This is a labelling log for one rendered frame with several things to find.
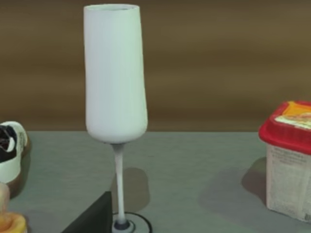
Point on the red-lidded white food container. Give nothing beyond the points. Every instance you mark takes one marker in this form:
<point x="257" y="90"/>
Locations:
<point x="289" y="170"/>

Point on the peach and orange toy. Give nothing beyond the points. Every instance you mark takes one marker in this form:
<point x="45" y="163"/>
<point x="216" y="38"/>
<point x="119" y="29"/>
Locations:
<point x="9" y="218"/>

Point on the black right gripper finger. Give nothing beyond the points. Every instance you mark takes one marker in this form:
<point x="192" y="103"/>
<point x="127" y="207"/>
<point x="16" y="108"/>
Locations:
<point x="93" y="216"/>

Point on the white and black sneaker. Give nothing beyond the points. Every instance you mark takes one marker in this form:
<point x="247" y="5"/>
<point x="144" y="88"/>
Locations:
<point x="11" y="155"/>

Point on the white champagne flute glass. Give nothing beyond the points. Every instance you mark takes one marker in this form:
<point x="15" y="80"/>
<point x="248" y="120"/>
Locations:
<point x="114" y="72"/>

